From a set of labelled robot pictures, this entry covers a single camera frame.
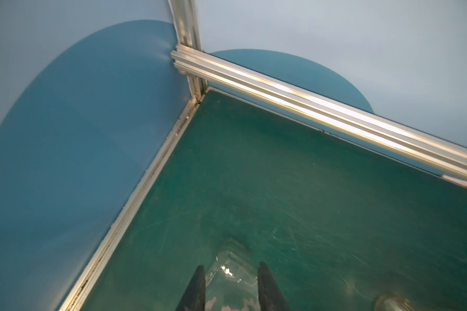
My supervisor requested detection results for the left aluminium frame post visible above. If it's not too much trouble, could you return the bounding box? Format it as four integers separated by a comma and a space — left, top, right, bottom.
168, 0, 207, 103

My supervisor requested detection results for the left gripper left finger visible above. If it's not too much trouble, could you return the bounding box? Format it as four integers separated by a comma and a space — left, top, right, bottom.
175, 265, 206, 311

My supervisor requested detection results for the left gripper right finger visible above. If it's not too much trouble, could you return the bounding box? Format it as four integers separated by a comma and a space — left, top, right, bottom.
258, 261, 290, 311

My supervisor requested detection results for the clear glass bottle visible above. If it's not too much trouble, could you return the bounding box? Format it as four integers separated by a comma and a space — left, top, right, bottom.
205, 238, 261, 310
373, 295, 415, 311

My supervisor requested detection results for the left aluminium floor edge strip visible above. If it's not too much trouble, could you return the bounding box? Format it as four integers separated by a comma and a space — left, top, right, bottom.
58, 98, 201, 310

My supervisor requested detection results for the aluminium back frame bar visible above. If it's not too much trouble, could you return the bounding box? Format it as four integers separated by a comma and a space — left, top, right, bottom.
171, 44, 467, 181

